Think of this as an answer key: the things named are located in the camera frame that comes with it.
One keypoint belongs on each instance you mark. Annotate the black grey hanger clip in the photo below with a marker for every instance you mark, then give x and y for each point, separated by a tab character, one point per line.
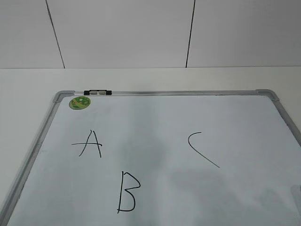
102	92

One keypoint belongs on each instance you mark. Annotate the round green sticker magnet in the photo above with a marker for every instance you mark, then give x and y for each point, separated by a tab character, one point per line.
79	103

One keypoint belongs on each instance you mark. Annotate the white board with grey frame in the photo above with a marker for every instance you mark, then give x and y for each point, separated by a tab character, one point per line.
196	158

